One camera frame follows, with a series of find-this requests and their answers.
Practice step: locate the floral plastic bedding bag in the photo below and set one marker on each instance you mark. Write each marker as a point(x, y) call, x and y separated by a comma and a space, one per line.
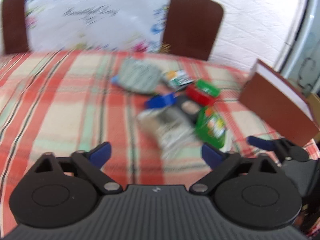
point(95, 15)

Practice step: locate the black packet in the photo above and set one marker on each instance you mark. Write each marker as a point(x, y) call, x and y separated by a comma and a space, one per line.
point(186, 107)

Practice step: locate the green snack bag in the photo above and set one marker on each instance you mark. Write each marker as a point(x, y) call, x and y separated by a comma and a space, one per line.
point(211, 126)

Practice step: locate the red box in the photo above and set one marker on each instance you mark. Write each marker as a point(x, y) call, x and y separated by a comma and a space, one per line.
point(197, 95)

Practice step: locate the grey packet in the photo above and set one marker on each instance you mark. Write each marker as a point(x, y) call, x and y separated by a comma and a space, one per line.
point(138, 76)

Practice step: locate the brown cardboard box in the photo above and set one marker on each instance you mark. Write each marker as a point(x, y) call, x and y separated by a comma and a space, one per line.
point(272, 105)

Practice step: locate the silver packet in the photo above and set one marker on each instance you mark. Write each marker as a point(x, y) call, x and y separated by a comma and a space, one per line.
point(167, 127)

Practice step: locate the red plaid blanket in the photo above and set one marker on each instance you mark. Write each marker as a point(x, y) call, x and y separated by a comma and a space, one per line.
point(55, 100)

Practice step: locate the white framed glass door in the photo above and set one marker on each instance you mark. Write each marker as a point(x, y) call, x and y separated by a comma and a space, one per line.
point(303, 37)

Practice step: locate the white and green snack packet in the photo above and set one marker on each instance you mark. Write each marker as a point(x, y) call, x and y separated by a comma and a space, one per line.
point(178, 78)

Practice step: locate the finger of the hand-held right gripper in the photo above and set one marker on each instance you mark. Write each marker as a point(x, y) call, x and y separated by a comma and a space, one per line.
point(260, 142)

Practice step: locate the brown wooden headboard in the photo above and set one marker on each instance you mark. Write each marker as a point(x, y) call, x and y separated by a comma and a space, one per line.
point(192, 22)

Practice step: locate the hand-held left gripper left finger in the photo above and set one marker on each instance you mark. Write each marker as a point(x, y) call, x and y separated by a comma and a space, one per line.
point(101, 153)

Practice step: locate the blue packet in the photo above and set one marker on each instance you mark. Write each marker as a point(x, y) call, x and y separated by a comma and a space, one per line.
point(160, 101)

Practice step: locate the green box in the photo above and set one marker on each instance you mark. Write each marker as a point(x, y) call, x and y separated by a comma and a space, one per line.
point(208, 88)

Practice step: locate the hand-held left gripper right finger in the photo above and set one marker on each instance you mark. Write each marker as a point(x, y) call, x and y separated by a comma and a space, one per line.
point(212, 155)

